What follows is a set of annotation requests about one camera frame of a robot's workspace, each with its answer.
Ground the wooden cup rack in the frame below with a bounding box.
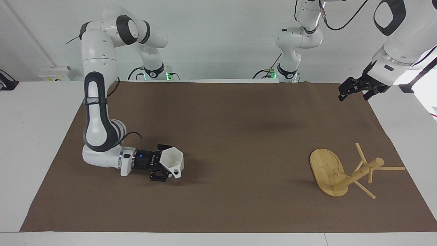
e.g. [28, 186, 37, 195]
[309, 142, 406, 200]

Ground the black stand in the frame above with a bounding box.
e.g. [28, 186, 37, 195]
[398, 56, 437, 95]
[0, 69, 19, 91]

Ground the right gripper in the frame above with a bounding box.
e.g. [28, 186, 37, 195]
[133, 143, 173, 182]

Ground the black cable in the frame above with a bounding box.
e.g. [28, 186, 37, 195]
[128, 66, 146, 82]
[120, 131, 144, 148]
[65, 32, 83, 45]
[319, 0, 369, 31]
[253, 52, 283, 80]
[107, 77, 121, 98]

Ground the white faceted cup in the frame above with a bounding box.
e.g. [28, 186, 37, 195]
[159, 147, 185, 179]

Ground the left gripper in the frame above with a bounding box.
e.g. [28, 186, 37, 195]
[338, 61, 392, 103]

